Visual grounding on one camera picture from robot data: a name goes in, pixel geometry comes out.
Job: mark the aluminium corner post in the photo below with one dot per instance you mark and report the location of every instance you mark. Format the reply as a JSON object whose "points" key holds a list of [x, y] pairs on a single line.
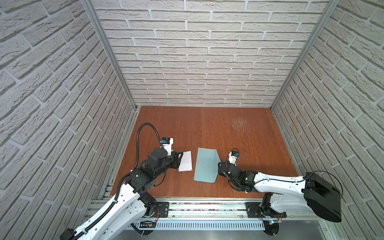
{"points": [[326, 15], [96, 22]]}

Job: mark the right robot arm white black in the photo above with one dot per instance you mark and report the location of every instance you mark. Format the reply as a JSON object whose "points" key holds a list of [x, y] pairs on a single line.
{"points": [[310, 193]]}

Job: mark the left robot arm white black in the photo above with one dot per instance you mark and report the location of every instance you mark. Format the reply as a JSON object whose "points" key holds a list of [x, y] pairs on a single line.
{"points": [[131, 201]]}

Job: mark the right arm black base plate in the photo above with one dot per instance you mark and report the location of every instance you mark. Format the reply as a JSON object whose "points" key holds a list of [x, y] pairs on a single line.
{"points": [[260, 210]]}

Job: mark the pink white letter card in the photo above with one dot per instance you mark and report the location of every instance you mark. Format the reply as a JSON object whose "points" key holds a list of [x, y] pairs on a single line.
{"points": [[186, 162]]}

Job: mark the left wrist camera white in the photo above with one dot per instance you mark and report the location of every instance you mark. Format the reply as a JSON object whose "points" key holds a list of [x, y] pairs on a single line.
{"points": [[167, 144]]}

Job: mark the small circuit board left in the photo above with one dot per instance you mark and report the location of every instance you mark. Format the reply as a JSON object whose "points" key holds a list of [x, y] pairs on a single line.
{"points": [[147, 224]]}

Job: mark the left aluminium corner post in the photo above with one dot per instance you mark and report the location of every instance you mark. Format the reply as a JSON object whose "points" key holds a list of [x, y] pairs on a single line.
{"points": [[96, 22]]}

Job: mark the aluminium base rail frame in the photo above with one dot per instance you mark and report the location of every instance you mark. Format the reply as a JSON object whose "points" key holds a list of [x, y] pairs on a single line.
{"points": [[214, 214]]}

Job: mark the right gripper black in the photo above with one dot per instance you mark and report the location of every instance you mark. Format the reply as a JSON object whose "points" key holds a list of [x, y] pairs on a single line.
{"points": [[219, 172]]}

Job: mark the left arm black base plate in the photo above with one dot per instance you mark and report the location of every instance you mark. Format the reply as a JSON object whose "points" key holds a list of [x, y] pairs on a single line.
{"points": [[162, 209]]}

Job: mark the right aluminium corner post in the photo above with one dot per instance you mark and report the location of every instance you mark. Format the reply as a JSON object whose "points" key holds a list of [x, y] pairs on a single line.
{"points": [[326, 15]]}

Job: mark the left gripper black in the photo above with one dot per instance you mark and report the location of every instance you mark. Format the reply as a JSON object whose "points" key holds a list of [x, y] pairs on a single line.
{"points": [[177, 158]]}

